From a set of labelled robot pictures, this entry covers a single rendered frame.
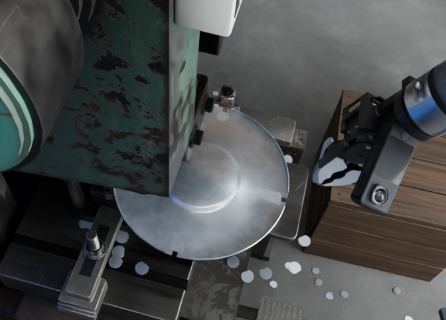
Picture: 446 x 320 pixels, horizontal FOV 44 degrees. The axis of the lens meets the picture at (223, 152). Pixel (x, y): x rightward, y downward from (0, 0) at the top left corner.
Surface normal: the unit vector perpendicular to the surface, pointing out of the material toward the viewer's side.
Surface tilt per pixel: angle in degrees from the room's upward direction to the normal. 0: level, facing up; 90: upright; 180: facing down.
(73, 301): 0
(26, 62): 71
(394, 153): 39
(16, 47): 64
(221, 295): 0
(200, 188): 2
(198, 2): 90
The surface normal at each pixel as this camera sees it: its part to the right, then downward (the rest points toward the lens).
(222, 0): -0.24, 0.81
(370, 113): 0.48, -0.40
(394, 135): 0.29, 0.09
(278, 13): 0.08, -0.54
